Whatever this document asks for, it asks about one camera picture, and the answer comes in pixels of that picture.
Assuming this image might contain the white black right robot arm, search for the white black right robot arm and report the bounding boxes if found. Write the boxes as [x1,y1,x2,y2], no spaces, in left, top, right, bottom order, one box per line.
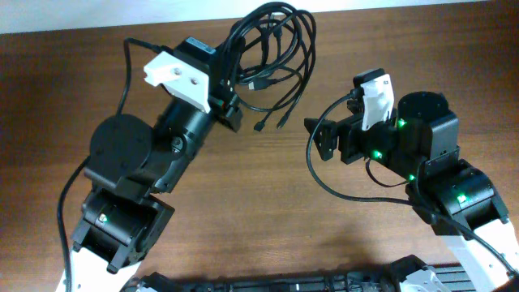
[304,92,518,291]

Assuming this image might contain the black right camera cable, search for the black right camera cable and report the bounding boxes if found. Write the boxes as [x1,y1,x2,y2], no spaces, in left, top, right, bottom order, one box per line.
[306,91,519,281]

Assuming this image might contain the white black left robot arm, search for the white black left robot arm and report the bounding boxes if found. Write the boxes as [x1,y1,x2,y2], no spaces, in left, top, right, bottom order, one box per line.
[57,84,242,291]

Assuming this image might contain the black USB cable bundle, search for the black USB cable bundle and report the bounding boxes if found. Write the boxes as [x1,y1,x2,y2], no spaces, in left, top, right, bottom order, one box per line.
[217,1,318,133]

